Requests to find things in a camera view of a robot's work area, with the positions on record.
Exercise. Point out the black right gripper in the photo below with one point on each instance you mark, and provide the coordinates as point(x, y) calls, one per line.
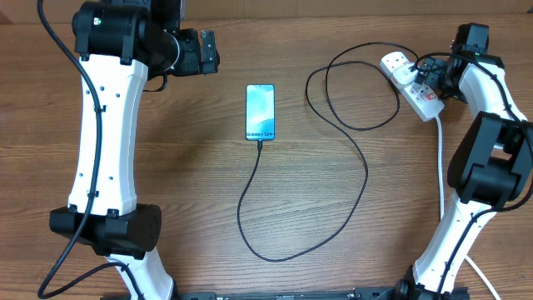
point(428, 76)

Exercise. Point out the blue Samsung Galaxy smartphone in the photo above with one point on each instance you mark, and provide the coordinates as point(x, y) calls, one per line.
point(260, 112)

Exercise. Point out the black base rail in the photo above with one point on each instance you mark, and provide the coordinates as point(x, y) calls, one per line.
point(360, 293)

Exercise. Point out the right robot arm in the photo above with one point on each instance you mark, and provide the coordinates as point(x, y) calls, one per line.
point(490, 171)

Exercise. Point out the white power strip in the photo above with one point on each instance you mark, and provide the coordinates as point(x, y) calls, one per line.
point(422, 99)

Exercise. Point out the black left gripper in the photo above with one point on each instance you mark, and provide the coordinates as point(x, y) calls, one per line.
point(194, 64)

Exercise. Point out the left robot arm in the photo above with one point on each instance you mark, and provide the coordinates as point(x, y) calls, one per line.
point(119, 47)

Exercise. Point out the white USB charger plug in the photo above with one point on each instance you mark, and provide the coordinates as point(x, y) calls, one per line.
point(405, 75)

